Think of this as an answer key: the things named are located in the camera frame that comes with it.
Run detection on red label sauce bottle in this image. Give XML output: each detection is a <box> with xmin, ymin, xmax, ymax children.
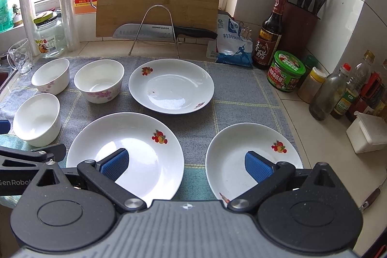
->
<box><xmin>346</xmin><ymin>59</ymin><xmax>386</xmax><ymax>122</ymax></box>

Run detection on white plastic container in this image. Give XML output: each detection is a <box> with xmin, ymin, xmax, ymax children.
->
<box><xmin>346</xmin><ymin>111</ymin><xmax>387</xmax><ymax>154</ymax></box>

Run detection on white plate fruit print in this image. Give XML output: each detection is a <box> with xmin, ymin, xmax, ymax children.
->
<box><xmin>129</xmin><ymin>59</ymin><xmax>215</xmax><ymax>115</ymax></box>
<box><xmin>205</xmin><ymin>122</ymin><xmax>303</xmax><ymax>204</ymax></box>

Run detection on blue white salt bag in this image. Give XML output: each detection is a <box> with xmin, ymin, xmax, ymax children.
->
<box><xmin>206</xmin><ymin>10</ymin><xmax>253</xmax><ymax>68</ymax></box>

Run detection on glass jar with label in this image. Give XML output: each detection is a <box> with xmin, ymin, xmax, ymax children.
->
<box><xmin>33</xmin><ymin>10</ymin><xmax>67</xmax><ymax>58</ymax></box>

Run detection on short plastic wrap roll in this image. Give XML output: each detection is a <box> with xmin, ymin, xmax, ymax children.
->
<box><xmin>19</xmin><ymin>0</ymin><xmax>41</xmax><ymax>56</ymax></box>

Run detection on yellow lid spice jar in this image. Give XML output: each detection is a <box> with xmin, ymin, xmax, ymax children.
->
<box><xmin>297</xmin><ymin>67</ymin><xmax>327</xmax><ymax>103</ymax></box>

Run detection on green lid sauce jar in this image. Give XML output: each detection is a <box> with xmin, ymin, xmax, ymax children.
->
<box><xmin>267</xmin><ymin>50</ymin><xmax>306</xmax><ymax>92</ymax></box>

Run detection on white bowl pink flowers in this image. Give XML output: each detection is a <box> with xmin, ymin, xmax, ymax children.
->
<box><xmin>31</xmin><ymin>58</ymin><xmax>70</xmax><ymax>95</ymax></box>
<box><xmin>74</xmin><ymin>59</ymin><xmax>125</xmax><ymax>104</ymax></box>

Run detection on clear bottle red cap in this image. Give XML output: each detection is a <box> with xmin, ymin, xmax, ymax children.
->
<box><xmin>309</xmin><ymin>63</ymin><xmax>351</xmax><ymax>121</ymax></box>

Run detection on clear glass mug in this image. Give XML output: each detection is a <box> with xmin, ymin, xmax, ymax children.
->
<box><xmin>7</xmin><ymin>39</ymin><xmax>33</xmax><ymax>75</ymax></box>

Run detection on green cap small jar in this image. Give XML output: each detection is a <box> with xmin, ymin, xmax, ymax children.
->
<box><xmin>297</xmin><ymin>54</ymin><xmax>318</xmax><ymax>88</ymax></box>

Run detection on dark red knife block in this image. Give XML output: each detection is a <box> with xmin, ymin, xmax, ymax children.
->
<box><xmin>278</xmin><ymin>0</ymin><xmax>327</xmax><ymax>58</ymax></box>

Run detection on plain white front bowl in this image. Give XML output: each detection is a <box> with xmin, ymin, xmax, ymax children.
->
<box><xmin>13</xmin><ymin>93</ymin><xmax>61</xmax><ymax>147</ymax></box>

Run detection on wire cutting board stand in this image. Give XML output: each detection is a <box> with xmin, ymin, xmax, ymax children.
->
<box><xmin>128</xmin><ymin>4</ymin><xmax>180</xmax><ymax>57</ymax></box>

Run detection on grey checked dish mat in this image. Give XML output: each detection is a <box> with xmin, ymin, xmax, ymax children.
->
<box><xmin>0</xmin><ymin>55</ymin><xmax>301</xmax><ymax>201</ymax></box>

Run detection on santoku kitchen knife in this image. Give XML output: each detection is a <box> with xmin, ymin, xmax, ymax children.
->
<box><xmin>112</xmin><ymin>23</ymin><xmax>218</xmax><ymax>41</ymax></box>

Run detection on tall plastic wrap roll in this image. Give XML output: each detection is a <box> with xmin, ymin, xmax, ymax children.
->
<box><xmin>59</xmin><ymin>0</ymin><xmax>80</xmax><ymax>52</ymax></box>

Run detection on plate with food stain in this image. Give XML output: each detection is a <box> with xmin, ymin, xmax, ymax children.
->
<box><xmin>66</xmin><ymin>112</ymin><xmax>184</xmax><ymax>206</ymax></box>

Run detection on dark vinegar bottle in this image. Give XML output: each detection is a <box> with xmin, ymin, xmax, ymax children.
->
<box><xmin>252</xmin><ymin>0</ymin><xmax>287</xmax><ymax>69</ymax></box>

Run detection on green dish soap bottle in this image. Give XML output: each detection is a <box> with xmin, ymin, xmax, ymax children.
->
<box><xmin>0</xmin><ymin>0</ymin><xmax>13</xmax><ymax>32</ymax></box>

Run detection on white plate back fruit print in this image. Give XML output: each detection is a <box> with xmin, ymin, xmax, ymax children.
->
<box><xmin>129</xmin><ymin>59</ymin><xmax>215</xmax><ymax>115</ymax></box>

